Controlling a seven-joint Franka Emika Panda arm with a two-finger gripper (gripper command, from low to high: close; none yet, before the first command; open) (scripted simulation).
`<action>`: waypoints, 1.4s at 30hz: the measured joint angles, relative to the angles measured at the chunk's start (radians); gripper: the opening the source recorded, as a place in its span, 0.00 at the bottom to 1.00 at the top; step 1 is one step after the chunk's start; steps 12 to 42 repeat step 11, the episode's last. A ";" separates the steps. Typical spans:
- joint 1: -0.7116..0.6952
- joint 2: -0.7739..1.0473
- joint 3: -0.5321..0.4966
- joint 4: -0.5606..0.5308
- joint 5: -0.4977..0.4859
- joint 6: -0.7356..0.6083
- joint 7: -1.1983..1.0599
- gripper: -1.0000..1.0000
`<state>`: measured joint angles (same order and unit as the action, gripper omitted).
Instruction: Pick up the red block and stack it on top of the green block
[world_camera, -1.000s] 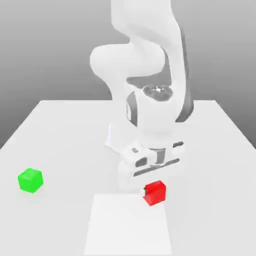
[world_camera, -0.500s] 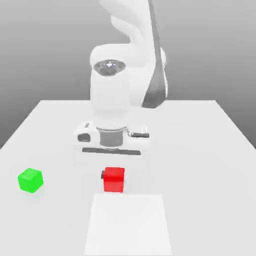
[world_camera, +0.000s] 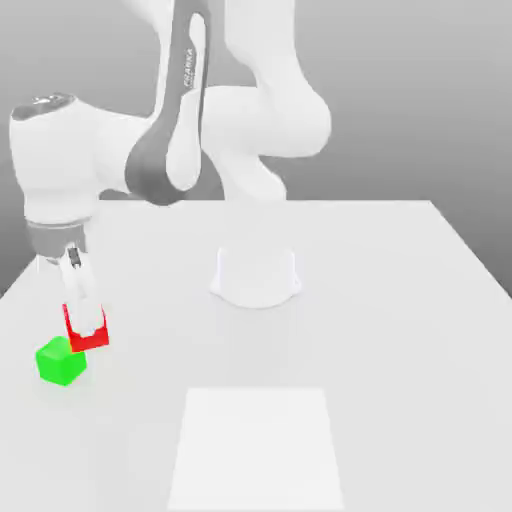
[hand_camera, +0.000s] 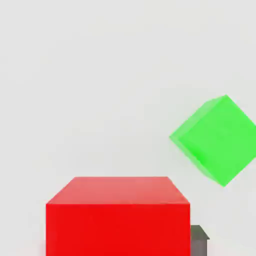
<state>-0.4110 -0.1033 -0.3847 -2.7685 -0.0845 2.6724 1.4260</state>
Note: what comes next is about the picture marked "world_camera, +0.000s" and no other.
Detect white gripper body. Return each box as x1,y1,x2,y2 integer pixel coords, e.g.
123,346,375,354
58,252,106,338

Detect small red cube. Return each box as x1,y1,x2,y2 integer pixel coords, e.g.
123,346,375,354
61,303,110,354

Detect small green cube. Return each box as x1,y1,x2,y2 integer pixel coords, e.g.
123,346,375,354
35,335,88,388

